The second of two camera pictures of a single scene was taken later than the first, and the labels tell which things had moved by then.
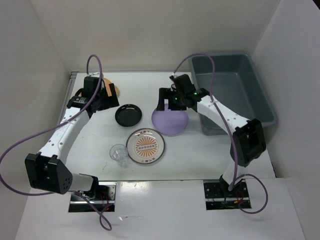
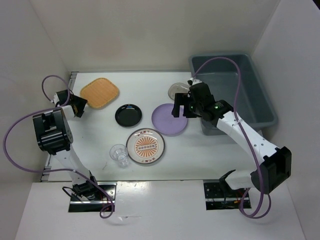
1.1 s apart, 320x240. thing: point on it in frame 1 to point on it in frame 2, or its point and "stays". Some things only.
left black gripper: (111, 101) to (82, 103)
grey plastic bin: (234, 84) stays
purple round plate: (170, 122) stays
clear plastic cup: (119, 153) stays
